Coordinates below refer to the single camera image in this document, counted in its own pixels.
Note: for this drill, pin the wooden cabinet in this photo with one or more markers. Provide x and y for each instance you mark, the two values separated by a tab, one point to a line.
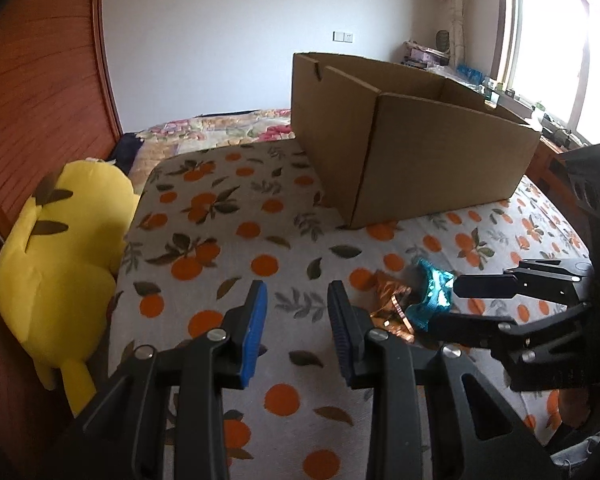
544	155

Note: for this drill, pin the teal foil snack packet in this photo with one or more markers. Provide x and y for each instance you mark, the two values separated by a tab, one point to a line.
434	290

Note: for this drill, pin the window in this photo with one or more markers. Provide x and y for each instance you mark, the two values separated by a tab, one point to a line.
549	45

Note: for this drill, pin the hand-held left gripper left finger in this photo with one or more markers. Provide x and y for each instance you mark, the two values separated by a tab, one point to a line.
255	330

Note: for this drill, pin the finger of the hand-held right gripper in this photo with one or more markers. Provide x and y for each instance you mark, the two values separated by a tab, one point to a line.
459	327
479	286

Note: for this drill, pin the brown cardboard box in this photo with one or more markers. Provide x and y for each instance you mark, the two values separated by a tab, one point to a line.
429	160

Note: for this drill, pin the yellow plush toy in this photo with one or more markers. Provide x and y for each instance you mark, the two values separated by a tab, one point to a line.
65	260

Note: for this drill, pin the floral quilt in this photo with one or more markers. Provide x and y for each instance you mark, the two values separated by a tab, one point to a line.
205	127

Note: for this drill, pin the pile of small boxes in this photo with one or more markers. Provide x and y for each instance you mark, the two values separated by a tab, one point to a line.
424	55

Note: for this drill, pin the white wall socket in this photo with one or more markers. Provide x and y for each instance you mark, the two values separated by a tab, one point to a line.
343	36

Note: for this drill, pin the dark blue cloth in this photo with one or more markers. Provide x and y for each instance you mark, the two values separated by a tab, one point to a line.
127	152

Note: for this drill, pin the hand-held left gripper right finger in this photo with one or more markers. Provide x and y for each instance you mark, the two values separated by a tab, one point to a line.
340	330

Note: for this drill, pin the wooden headboard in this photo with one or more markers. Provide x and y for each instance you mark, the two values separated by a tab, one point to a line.
40	85

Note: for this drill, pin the orange fruit print blanket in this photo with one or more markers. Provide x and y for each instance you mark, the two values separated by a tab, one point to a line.
280	220

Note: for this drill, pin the row of small windowsill items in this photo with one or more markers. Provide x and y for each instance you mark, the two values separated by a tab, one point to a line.
544	120

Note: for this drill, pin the patterned curtain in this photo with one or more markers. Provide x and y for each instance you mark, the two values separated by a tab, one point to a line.
457	5

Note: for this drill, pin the copper foil snack packet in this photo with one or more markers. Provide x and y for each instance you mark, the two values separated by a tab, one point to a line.
389	305

